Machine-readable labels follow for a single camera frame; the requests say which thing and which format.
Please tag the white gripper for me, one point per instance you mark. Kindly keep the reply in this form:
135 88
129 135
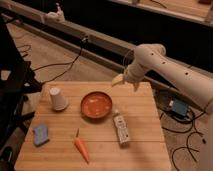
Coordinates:
134 73

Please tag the blue sponge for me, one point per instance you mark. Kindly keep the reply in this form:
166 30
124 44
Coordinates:
40 134

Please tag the white bottle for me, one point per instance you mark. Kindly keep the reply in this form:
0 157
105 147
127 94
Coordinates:
121 128

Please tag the white object on rail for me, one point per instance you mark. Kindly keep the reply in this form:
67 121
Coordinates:
58 15

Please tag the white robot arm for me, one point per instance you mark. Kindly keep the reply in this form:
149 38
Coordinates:
194 85

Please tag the long metal rail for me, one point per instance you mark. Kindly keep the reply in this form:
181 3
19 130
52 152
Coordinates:
117 29

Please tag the orange ceramic bowl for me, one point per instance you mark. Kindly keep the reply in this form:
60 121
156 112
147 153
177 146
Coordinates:
96 105

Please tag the black stand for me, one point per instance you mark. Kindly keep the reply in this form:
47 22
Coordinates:
16 80

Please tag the blue power box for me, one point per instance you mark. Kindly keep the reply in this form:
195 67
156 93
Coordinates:
178 107

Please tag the white paper cup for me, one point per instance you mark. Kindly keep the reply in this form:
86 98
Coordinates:
58 100

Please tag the orange carrot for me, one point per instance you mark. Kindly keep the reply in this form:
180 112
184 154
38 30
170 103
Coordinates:
80 145

